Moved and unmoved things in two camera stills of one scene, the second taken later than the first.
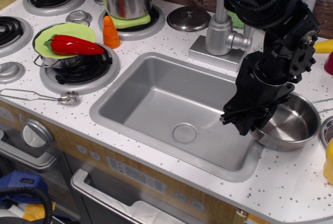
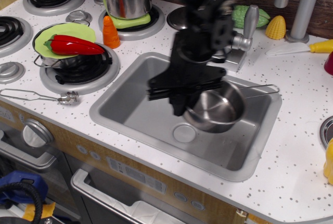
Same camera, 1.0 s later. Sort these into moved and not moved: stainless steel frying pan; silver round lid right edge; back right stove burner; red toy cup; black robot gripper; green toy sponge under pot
Moved: black robot gripper; stainless steel frying pan
Not moved: back right stove burner; red toy cup; silver round lid right edge; green toy sponge under pot
